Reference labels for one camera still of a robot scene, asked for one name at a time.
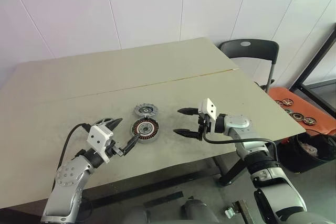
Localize grey spoked motor rotor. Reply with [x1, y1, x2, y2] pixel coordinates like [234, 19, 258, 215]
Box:
[133, 103, 158, 118]

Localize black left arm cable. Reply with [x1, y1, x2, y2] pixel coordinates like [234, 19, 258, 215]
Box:
[52, 123, 91, 190]

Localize black flat bar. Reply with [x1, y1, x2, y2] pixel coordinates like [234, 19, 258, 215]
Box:
[143, 191, 184, 208]

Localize black folding chair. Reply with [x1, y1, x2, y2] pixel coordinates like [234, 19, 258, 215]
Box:
[218, 39, 280, 94]

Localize motor stator housing copper coils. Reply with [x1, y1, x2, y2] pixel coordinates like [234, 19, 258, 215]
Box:
[130, 118, 160, 145]

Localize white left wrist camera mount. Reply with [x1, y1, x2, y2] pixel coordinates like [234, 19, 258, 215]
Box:
[87, 125, 114, 162]

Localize dark grey rounded shape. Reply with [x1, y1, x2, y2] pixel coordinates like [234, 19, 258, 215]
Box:
[181, 196, 219, 224]

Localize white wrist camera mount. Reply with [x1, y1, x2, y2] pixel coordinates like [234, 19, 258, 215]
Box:
[87, 125, 114, 162]
[197, 98, 218, 133]

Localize black metal rack frame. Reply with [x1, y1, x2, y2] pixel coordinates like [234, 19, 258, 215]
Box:
[288, 22, 336, 116]

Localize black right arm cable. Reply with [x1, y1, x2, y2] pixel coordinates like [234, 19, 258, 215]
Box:
[202, 132, 279, 167]

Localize orange plastic bin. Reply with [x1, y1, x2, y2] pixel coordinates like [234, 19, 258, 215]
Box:
[266, 87, 336, 137]

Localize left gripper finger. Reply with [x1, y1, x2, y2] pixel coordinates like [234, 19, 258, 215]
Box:
[104, 117, 123, 132]
[119, 135, 139, 157]

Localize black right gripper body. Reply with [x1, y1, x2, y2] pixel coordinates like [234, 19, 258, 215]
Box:
[196, 113, 213, 136]

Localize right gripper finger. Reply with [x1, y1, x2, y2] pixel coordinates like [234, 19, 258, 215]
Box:
[173, 128, 203, 141]
[177, 107, 199, 116]

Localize black waste bin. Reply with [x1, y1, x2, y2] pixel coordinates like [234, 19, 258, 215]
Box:
[277, 132, 336, 174]

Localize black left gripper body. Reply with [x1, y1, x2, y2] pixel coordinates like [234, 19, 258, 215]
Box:
[104, 138, 125, 159]

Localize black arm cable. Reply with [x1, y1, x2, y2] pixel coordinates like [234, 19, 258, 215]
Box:
[52, 123, 91, 190]
[202, 132, 279, 167]

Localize dark metal table frame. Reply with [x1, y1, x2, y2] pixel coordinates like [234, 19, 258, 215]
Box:
[81, 153, 249, 209]

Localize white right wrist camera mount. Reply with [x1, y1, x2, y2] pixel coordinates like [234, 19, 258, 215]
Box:
[197, 98, 218, 133]

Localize metal angle bracket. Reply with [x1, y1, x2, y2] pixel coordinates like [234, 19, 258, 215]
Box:
[224, 199, 256, 224]

